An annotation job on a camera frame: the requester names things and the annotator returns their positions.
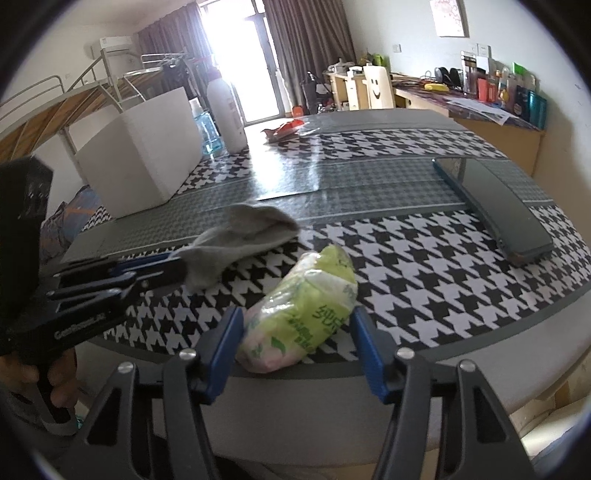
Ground glass balcony door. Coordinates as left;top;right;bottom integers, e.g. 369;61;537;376
196;0;283;126

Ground pink wall poster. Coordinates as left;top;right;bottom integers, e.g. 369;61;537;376
429;0;470;38

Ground brown curtain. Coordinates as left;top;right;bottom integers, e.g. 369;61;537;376
136;4;205;102
262;0;359;117

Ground white foam box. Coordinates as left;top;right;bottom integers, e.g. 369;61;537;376
74;88;205;220

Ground blue water bottle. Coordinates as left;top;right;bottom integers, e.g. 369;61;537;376
189;99;225;156

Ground wooden desk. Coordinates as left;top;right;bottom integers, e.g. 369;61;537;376
327;69;546;177

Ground white papers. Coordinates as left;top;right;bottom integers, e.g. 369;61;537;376
445;95;514;126

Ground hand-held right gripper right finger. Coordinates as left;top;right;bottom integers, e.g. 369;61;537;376
348;305;536;480

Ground grey sock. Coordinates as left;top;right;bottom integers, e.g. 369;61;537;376
178;203;302;292

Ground large metal bunk bed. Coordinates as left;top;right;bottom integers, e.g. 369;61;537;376
0;74;123;163

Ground teal box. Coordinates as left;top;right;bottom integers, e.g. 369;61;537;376
526;90;548;130

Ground green tissue pack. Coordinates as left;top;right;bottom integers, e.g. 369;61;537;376
235;244;359;376

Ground red snack packet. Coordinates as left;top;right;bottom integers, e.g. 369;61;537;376
261;119;305;142

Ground white spray bottle red trigger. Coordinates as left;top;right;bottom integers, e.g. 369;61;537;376
206;68;249;154

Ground small metal bunk bed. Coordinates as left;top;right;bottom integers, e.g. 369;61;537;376
99;46;191;106

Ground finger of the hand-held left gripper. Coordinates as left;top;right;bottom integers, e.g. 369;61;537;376
53;253;184;281
51;261;188;302

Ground person's left hand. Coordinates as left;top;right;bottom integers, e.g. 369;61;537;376
0;347;79;411

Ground dark flat case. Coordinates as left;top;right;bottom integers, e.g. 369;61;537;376
433;156;555;267

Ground wooden chair with smiley face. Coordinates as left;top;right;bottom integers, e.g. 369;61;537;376
346;65;396;112

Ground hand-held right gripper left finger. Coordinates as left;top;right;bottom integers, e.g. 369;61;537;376
60;305;245;480

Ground blue orange patterned quilt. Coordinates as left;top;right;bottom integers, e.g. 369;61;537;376
39;185;101;265

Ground white air conditioner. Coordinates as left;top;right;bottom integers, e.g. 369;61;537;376
90;34;134;59

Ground dark hanging clothes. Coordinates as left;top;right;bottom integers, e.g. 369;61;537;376
161;55;205;100

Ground black headphones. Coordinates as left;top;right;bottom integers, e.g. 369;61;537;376
434;67;465;91

